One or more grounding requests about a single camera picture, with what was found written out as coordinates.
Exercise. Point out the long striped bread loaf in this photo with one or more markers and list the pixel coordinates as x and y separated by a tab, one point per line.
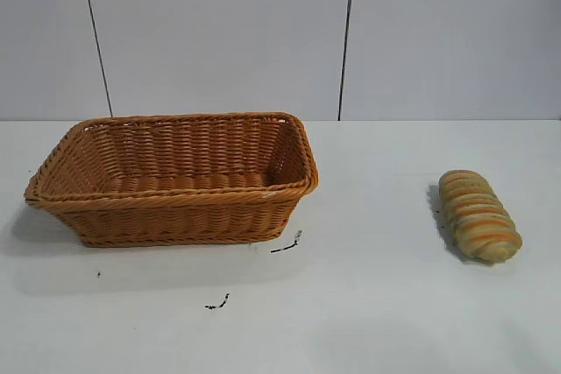
477	216

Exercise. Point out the brown woven wicker basket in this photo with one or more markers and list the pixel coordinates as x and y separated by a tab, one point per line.
175	216

